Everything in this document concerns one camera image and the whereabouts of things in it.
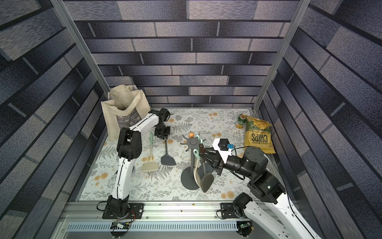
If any circuit board with wires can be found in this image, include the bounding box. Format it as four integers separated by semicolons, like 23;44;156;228
236;221;252;238
109;221;131;239

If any aluminium mounting rail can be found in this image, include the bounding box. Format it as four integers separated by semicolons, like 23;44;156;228
61;201;302;222

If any grey spatula dark wood handle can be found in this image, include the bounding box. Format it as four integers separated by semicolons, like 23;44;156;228
198;143;214;193

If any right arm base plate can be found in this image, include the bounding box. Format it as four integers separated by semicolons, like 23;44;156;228
220;202;262;219

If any grey utensil rack stand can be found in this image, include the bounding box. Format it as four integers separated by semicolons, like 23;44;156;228
181;135;213;190

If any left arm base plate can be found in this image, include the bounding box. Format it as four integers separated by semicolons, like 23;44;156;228
102;203;145;220

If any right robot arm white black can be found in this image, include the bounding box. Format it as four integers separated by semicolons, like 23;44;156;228
200;147;320;239

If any beige canvas tote bag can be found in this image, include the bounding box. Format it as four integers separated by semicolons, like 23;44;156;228
101;85;151;141

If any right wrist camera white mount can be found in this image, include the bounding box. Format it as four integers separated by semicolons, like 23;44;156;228
212;138;234;163

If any right circuit board with wires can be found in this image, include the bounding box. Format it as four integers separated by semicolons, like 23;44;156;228
236;221;252;238

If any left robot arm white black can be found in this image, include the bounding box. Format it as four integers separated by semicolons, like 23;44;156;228
102;108;171;219

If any left circuit board with wires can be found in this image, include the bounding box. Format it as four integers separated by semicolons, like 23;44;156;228
109;221;131;239

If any cream turner mint handle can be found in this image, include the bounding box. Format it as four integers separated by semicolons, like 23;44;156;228
193;149;202;188

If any grey spatula mint handle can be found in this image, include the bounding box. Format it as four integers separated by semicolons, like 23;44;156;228
161;139;176;167

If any green drink can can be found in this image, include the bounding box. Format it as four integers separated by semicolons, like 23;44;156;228
237;114;247;125

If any yellow green chips bag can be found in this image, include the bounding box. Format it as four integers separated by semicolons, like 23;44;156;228
244;116;276;154

